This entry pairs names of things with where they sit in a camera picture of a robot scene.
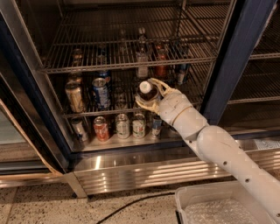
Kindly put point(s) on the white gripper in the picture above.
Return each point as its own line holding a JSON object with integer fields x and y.
{"x": 174, "y": 105}

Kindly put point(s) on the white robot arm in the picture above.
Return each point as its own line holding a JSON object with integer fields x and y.
{"x": 210, "y": 143}

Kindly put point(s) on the red plastic bottle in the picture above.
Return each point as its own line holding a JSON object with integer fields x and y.
{"x": 160, "y": 68}

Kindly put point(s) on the blue plastic bottle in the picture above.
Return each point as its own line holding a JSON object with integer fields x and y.
{"x": 182, "y": 69}

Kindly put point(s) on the white clear bottle behind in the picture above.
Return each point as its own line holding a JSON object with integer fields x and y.
{"x": 141, "y": 55}

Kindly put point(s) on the steel fridge base grille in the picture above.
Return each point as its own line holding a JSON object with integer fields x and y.
{"x": 128, "y": 164}

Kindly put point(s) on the open fridge door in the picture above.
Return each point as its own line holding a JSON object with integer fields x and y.
{"x": 27, "y": 149}

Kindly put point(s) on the blue silver can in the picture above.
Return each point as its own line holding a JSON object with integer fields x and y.
{"x": 156, "y": 126}

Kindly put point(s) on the white green can right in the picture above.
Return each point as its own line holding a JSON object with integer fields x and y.
{"x": 138, "y": 126}

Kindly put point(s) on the white green can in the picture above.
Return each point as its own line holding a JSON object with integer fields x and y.
{"x": 138, "y": 126}
{"x": 122, "y": 125}

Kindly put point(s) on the white green can left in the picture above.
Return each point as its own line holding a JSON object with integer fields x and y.
{"x": 122, "y": 125}

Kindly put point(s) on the blue white drink can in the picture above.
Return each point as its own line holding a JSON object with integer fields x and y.
{"x": 101, "y": 93}

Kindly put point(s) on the blue can behind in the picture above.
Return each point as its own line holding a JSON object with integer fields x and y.
{"x": 105, "y": 75}

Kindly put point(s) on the red cola can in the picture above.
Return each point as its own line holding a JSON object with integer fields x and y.
{"x": 101, "y": 128}

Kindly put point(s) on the dark can behind gold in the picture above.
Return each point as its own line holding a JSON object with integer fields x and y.
{"x": 75, "y": 77}

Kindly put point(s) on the gold drink can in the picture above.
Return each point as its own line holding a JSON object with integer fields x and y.
{"x": 74, "y": 95}

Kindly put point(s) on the silver can bottom left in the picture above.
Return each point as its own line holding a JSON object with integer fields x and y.
{"x": 79, "y": 129}

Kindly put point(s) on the clear plastic bin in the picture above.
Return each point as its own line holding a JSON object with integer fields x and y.
{"x": 233, "y": 190}

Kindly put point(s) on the bubble wrap sheet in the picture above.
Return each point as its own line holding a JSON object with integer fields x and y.
{"x": 223, "y": 211}

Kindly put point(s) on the middle wire shelf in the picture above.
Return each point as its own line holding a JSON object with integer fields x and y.
{"x": 124, "y": 85}

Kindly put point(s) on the top wire shelf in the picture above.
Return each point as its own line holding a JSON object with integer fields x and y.
{"x": 106, "y": 36}

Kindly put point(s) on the right compartment wire shelf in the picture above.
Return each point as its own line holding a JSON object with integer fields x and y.
{"x": 260, "y": 81}

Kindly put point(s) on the blue fridge centre post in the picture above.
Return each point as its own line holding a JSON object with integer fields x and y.
{"x": 245, "y": 27}

